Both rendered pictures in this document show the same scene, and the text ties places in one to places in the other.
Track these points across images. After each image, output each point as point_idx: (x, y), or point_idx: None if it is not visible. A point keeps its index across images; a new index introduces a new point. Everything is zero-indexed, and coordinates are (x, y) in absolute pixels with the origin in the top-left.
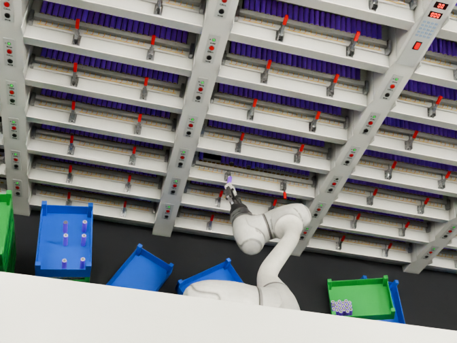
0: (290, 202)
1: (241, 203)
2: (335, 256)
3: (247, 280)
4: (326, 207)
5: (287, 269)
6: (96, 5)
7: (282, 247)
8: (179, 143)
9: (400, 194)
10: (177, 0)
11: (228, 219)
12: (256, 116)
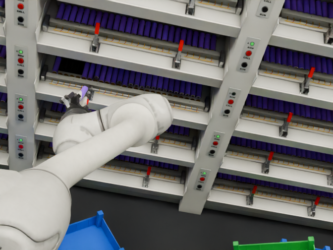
0: (180, 137)
1: (79, 105)
2: (248, 217)
3: (127, 241)
4: (225, 140)
5: (182, 230)
6: None
7: (99, 137)
8: (13, 37)
9: (325, 123)
10: None
11: (106, 163)
12: None
